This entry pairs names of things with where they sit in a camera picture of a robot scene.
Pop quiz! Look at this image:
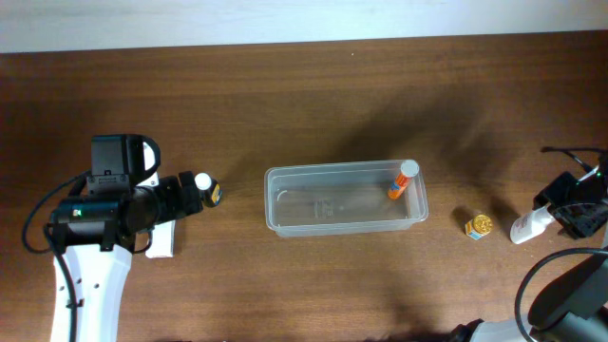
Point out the white plastic bottle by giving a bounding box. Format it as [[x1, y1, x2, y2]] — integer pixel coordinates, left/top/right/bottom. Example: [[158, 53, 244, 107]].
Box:
[[509, 206, 556, 244]]

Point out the orange tube white cap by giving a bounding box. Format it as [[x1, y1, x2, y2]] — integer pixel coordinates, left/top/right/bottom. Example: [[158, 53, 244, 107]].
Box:
[[388, 160, 420, 200]]

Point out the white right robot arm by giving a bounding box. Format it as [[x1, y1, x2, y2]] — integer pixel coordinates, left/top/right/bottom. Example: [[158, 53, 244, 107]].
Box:
[[445, 148, 607, 341]]

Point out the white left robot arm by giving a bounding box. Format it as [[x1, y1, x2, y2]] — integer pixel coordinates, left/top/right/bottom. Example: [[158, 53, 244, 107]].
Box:
[[44, 134, 203, 341]]

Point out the clear plastic container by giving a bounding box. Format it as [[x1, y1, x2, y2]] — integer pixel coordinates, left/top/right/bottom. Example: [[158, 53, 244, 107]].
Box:
[[264, 160, 429, 238]]

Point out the dark bottle white cap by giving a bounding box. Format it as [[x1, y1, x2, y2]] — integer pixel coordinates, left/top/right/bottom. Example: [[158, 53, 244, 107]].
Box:
[[195, 173, 222, 208]]

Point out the white green medicine box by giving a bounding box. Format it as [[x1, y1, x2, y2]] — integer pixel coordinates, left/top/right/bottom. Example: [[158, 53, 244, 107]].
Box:
[[145, 220, 176, 258]]

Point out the small gold lid jar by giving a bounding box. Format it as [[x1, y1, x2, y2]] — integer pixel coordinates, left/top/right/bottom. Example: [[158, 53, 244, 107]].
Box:
[[465, 214, 494, 240]]

